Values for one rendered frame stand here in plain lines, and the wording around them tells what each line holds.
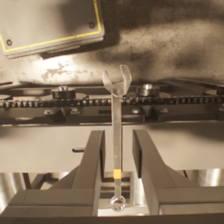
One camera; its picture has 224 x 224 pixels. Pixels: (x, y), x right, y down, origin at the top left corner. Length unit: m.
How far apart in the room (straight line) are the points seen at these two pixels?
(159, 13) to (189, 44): 0.35
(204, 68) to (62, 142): 1.47
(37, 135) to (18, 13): 1.06
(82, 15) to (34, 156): 0.97
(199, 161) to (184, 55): 1.28
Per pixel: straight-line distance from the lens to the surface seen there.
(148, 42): 1.45
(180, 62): 1.53
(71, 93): 0.55
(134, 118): 0.50
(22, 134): 0.31
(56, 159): 0.31
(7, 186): 0.80
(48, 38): 1.18
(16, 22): 1.28
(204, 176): 0.78
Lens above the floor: 1.41
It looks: 74 degrees down
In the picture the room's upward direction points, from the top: 179 degrees counter-clockwise
